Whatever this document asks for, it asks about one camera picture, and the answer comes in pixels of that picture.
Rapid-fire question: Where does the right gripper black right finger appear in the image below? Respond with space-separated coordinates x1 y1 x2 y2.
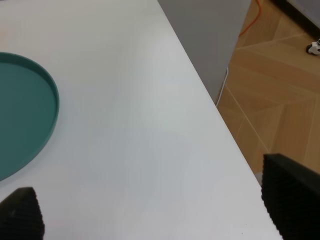
261 153 320 240

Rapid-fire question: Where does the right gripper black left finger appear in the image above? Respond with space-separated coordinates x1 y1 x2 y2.
0 187 45 240

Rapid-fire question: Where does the teal round plate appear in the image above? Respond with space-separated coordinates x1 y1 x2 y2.
0 52 60 180

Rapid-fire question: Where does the white caster wheel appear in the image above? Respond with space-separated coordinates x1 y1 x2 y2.
306 39 320 56

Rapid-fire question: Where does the grey cabinet panel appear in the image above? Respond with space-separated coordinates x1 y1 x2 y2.
159 0 251 101

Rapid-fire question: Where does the white cable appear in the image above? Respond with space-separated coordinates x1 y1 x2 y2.
215 66 229 106

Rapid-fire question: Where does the orange cable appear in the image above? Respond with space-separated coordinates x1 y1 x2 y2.
238 0 263 38

